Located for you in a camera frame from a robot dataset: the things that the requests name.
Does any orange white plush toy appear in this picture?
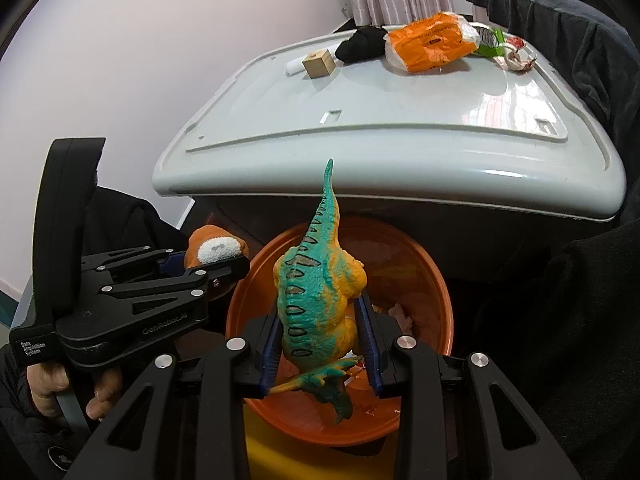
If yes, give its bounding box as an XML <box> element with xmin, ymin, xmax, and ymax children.
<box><xmin>183</xmin><ymin>224</ymin><xmax>250</xmax><ymax>269</ymax></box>

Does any teal orange dinosaur toy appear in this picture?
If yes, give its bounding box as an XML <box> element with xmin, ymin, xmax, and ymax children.
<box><xmin>269</xmin><ymin>160</ymin><xmax>367</xmax><ymax>424</ymax></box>

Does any white plastic storage lid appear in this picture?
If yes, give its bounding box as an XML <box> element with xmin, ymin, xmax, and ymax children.
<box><xmin>152</xmin><ymin>35</ymin><xmax>626</xmax><ymax>221</ymax></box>

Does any person's left hand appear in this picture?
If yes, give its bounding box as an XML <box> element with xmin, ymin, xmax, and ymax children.
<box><xmin>25</xmin><ymin>362</ymin><xmax>124</xmax><ymax>421</ymax></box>

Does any orange plastic bag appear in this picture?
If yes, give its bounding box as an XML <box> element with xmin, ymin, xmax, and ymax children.
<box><xmin>385</xmin><ymin>12</ymin><xmax>480</xmax><ymax>74</ymax></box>

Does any wooden cube block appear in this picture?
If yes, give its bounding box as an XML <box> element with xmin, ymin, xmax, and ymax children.
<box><xmin>303</xmin><ymin>49</ymin><xmax>335</xmax><ymax>79</ymax></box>

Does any red white crumpled carton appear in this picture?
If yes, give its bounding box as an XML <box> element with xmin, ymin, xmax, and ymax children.
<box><xmin>497</xmin><ymin>36</ymin><xmax>537</xmax><ymax>73</ymax></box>

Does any black cloth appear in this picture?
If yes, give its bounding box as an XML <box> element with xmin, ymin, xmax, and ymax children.
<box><xmin>335</xmin><ymin>26</ymin><xmax>387</xmax><ymax>64</ymax></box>

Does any dark grey bed blanket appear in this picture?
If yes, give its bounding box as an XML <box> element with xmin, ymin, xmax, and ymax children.
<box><xmin>468</xmin><ymin>0</ymin><xmax>639</xmax><ymax>223</ymax></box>

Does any green foil snack wrapper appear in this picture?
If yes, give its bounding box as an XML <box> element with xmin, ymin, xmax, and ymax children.
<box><xmin>472</xmin><ymin>23</ymin><xmax>506</xmax><ymax>58</ymax></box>

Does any orange plastic trash bin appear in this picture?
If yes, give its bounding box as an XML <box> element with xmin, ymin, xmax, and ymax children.
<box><xmin>226</xmin><ymin>217</ymin><xmax>454</xmax><ymax>448</ymax></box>

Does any white paper roll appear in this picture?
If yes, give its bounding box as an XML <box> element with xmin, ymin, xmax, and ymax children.
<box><xmin>285</xmin><ymin>56</ymin><xmax>306</xmax><ymax>76</ymax></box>

